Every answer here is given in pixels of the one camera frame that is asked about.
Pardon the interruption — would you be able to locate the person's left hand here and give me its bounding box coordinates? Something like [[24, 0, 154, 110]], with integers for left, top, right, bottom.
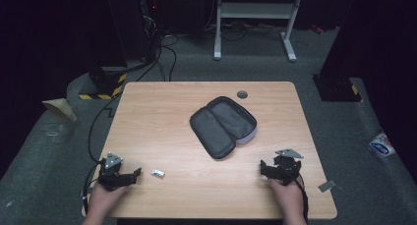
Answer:
[[86, 182, 130, 220]]

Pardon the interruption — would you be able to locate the open grey zipper case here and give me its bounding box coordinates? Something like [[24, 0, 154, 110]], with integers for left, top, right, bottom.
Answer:
[[189, 95, 259, 160]]

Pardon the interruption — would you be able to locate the yellow-black striped stand base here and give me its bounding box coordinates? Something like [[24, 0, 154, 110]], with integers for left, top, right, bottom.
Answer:
[[78, 66, 129, 101]]

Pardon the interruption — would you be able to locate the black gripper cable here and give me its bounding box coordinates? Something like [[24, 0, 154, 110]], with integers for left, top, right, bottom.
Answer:
[[293, 172, 310, 224], [82, 92, 123, 217]]

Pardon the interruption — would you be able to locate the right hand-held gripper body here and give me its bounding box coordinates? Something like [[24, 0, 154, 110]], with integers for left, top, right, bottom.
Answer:
[[268, 147, 305, 187]]

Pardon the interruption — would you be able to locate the black stand base yellow tape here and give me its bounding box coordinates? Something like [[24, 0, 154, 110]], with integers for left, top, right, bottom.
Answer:
[[312, 74, 364, 103]]

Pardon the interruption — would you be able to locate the grey tape strip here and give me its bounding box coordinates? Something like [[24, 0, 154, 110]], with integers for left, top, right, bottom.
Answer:
[[317, 179, 337, 194]]

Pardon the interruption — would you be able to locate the white metal stand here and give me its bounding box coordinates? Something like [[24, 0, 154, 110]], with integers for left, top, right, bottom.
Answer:
[[212, 0, 305, 63]]

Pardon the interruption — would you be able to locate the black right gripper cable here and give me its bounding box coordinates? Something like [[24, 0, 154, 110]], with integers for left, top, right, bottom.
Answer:
[[293, 172, 310, 224]]

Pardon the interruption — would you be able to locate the white blue plastic packet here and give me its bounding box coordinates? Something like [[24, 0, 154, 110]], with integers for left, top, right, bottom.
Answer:
[[368, 132, 396, 159]]

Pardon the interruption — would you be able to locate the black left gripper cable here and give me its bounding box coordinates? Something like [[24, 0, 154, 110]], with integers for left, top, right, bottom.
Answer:
[[82, 92, 123, 217]]

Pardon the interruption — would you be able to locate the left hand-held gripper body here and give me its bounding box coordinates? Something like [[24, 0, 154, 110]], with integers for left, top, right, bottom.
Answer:
[[96, 151, 134, 192]]

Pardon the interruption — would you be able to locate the beige cardboard piece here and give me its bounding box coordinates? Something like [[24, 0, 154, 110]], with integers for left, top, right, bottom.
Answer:
[[41, 97, 79, 124]]

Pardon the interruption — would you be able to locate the person's right hand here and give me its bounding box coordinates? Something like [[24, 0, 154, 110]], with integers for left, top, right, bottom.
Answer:
[[268, 174, 307, 219]]

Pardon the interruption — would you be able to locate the black equipment rack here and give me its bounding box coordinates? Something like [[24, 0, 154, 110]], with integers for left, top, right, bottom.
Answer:
[[105, 0, 163, 64]]

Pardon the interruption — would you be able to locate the black floor cable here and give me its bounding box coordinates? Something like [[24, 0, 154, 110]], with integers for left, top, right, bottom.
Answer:
[[135, 34, 180, 84]]

